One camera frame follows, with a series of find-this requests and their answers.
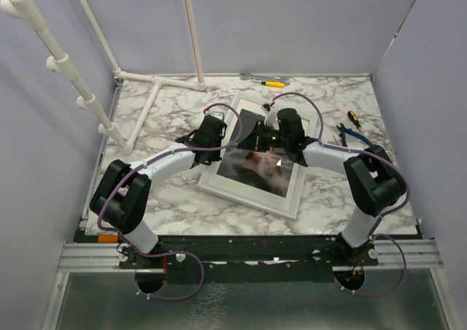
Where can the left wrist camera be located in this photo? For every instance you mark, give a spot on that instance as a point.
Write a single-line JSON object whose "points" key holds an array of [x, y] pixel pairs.
{"points": [[216, 114]]}

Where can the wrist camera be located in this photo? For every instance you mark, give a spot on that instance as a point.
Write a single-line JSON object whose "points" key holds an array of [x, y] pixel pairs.
{"points": [[270, 113], [216, 114]]}

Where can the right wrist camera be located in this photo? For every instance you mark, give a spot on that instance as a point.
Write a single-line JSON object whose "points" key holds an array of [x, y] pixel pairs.
{"points": [[270, 113]]}

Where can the black yellow screwdriver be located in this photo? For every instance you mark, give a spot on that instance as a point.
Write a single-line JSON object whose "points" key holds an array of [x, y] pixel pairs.
{"points": [[354, 119]]}

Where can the blue handled pliers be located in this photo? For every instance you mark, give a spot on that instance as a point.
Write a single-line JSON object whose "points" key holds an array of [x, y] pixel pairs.
{"points": [[344, 132]]}

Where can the aluminium extrusion rail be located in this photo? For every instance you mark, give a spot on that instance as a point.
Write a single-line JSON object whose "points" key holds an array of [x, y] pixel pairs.
{"points": [[88, 258]]}

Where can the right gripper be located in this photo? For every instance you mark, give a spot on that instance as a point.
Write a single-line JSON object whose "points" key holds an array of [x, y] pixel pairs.
{"points": [[250, 142]]}

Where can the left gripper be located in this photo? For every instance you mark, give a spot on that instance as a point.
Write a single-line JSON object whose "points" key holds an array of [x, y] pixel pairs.
{"points": [[214, 156]]}

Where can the yellow utility knife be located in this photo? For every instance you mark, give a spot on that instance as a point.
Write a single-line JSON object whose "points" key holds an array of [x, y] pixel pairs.
{"points": [[273, 84]]}

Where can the white PVC pipe rack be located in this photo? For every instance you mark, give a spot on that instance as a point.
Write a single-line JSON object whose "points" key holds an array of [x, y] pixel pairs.
{"points": [[40, 120]]}

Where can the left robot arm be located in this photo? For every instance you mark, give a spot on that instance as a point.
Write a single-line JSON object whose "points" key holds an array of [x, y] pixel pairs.
{"points": [[122, 194]]}

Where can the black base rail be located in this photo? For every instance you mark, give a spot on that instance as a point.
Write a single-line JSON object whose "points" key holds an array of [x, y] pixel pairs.
{"points": [[222, 259]]}

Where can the sunset landscape photo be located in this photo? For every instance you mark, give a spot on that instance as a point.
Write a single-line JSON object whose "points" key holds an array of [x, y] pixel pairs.
{"points": [[249, 171]]}

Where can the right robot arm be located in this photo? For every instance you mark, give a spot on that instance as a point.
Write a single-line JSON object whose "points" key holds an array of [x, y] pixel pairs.
{"points": [[374, 183]]}

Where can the silver wrench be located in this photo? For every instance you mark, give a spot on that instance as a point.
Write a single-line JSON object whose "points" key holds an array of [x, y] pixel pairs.
{"points": [[264, 79]]}

